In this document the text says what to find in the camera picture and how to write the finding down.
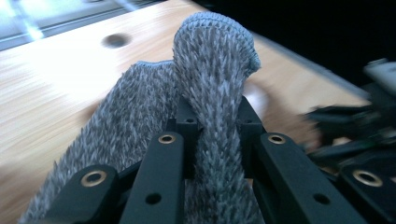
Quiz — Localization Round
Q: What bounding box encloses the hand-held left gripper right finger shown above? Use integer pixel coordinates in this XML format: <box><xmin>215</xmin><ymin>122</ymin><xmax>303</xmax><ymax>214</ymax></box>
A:
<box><xmin>237</xmin><ymin>95</ymin><xmax>267</xmax><ymax>179</ymax></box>

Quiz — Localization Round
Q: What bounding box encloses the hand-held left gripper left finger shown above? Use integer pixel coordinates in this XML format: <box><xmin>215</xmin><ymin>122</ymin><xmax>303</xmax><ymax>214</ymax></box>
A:
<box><xmin>166</xmin><ymin>95</ymin><xmax>201</xmax><ymax>180</ymax></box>

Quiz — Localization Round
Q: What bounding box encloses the grey fuzzy cloth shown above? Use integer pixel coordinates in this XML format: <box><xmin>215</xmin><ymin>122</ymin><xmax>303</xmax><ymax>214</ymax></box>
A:
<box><xmin>18</xmin><ymin>11</ymin><xmax>262</xmax><ymax>224</ymax></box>

